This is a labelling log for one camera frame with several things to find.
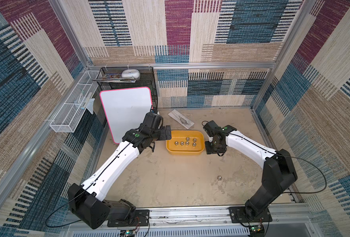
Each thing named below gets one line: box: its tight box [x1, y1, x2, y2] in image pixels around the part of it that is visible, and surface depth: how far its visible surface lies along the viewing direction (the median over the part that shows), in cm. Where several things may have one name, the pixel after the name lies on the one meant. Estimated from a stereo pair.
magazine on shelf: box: [91, 73, 140, 83], surface depth 83 cm
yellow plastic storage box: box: [165, 130, 206, 156], surface depth 102 cm
